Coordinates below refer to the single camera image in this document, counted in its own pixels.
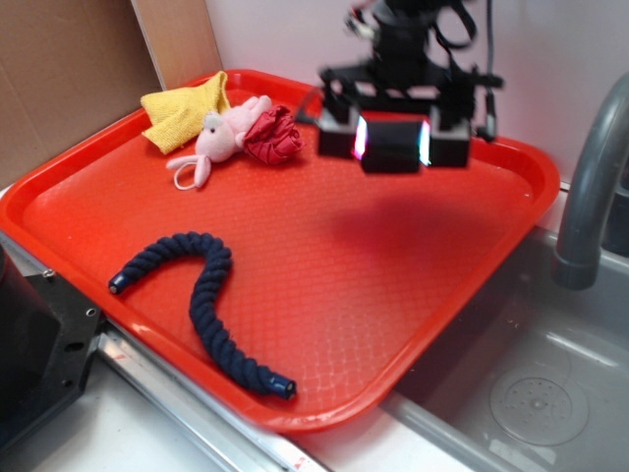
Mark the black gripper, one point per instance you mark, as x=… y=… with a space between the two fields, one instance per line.
x=411 y=68

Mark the red plastic tray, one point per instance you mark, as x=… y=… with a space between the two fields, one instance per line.
x=340 y=279

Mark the wooden board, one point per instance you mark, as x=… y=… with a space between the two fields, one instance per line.
x=179 y=38

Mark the grey faucet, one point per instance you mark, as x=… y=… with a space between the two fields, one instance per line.
x=595 y=216

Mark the black box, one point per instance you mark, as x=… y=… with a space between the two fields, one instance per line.
x=388 y=144

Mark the brown cardboard panel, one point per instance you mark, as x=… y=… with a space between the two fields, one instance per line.
x=68 y=70

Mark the pink plush toy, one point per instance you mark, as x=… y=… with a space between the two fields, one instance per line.
x=222 y=135

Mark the yellow cloth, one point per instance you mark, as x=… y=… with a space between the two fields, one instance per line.
x=176 y=115

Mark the grey sink basin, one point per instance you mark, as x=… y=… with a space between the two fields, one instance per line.
x=528 y=377

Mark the red crumpled fabric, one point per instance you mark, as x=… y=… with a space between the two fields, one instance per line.
x=274 y=138

